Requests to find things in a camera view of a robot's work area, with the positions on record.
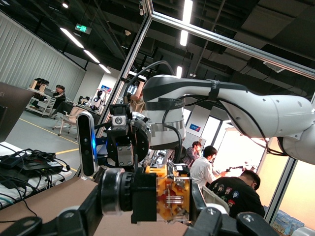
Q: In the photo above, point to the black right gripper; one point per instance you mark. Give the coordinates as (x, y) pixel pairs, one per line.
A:
(140, 140)

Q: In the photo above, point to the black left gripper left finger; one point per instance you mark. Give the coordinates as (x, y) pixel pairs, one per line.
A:
(81, 218)

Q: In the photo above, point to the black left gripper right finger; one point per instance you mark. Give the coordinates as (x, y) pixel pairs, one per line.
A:
(221, 223)

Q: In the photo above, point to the orange black switch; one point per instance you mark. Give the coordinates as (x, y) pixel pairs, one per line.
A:
(169, 194)

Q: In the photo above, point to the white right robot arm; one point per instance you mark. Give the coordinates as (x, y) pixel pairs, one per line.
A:
(270, 110)

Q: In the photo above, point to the person in black printed shirt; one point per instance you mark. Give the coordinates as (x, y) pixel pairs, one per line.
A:
(236, 196)

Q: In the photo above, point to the beige office chair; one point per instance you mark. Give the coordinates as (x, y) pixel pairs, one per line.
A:
(70, 118)

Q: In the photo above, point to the person in white shirt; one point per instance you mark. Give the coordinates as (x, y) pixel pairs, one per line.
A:
(203, 169)

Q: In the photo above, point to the blue printed boxes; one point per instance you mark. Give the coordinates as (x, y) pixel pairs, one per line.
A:
(286, 222)

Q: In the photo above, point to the person in dark jacket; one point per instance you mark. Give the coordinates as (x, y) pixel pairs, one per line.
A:
(193, 153)

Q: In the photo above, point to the seated person in black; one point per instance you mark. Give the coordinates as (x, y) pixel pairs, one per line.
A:
(59, 97)

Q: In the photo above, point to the white shelf cart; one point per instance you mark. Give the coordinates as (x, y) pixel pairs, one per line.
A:
(40, 103)

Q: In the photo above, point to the dark monitor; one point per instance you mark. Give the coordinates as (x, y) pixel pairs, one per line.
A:
(12, 110)

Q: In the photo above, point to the green exit sign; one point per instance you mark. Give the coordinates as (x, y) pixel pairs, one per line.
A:
(83, 29)

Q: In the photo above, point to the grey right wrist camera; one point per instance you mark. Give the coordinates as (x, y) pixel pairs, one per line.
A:
(86, 145)

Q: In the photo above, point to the person holding camera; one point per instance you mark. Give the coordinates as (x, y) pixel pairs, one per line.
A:
(136, 98)

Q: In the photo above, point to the aluminium frame post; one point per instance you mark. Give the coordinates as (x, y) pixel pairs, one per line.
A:
(133, 56)

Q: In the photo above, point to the aluminium frame beam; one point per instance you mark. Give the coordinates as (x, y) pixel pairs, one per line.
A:
(233, 45)

